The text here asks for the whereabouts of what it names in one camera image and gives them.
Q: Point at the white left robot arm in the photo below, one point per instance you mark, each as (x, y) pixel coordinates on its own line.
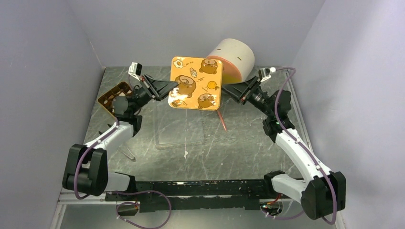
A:
(86, 171)

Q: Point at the red pen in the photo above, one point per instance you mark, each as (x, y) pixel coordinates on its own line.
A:
(221, 119)

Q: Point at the clear plastic tray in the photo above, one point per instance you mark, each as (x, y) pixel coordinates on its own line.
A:
(175, 128)

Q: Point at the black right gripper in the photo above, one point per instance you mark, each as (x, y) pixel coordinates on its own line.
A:
(242, 91)

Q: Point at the black metal tongs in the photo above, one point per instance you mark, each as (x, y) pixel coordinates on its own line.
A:
(125, 149)

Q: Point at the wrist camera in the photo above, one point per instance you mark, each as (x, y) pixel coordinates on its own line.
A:
(135, 70)
(265, 73)

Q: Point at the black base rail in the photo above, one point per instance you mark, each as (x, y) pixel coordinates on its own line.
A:
(151, 196)

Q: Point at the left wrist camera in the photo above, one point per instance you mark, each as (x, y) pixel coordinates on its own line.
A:
(135, 70)

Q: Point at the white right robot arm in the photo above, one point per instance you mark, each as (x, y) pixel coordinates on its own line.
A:
(321, 191)

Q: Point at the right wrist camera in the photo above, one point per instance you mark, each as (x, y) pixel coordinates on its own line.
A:
(265, 73)

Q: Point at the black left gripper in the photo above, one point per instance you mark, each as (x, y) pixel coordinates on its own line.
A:
(158, 88)

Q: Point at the gold chocolate tin box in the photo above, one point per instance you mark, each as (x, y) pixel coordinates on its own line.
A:
(122, 89)

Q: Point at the silver tin lid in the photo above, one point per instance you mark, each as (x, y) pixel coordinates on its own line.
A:
(199, 83)

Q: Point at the round pastel drawer cabinet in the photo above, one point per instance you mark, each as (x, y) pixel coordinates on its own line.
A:
(237, 58)

